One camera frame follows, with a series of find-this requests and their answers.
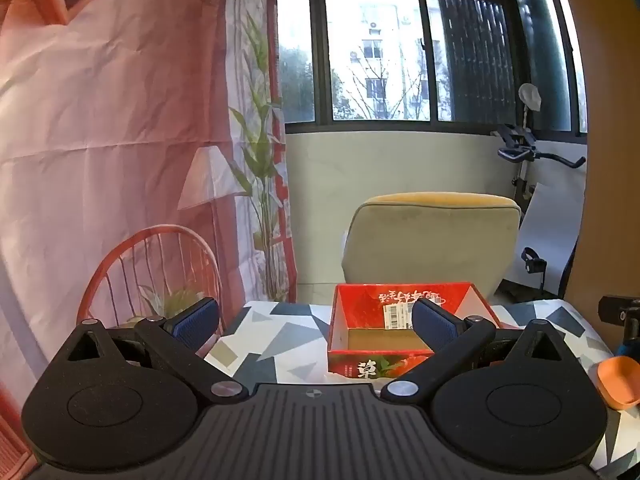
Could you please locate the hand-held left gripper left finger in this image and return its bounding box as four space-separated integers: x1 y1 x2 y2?
62 297 250 406

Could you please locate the beige chair with yellow top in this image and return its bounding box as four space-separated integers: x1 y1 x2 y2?
341 192 521 297

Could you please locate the white board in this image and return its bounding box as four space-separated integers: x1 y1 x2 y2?
502 182 586 296

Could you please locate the dark framed window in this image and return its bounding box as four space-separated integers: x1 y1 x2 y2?
276 0 588 143

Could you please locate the geometric patterned tablecloth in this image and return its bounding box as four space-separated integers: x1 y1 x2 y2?
202 300 636 476

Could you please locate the brown wooden door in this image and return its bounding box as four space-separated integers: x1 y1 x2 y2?
557 0 640 301

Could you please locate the red cardboard box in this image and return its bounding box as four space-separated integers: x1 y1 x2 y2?
327 282 503 380

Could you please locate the black exercise bike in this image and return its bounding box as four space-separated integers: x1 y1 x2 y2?
492 122 587 293

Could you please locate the pink printed wall cloth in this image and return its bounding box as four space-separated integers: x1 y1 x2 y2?
0 0 299 466

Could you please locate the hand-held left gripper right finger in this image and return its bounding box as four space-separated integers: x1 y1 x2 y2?
381 299 571 406

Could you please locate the orange bowl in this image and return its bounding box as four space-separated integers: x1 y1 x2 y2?
596 356 640 411

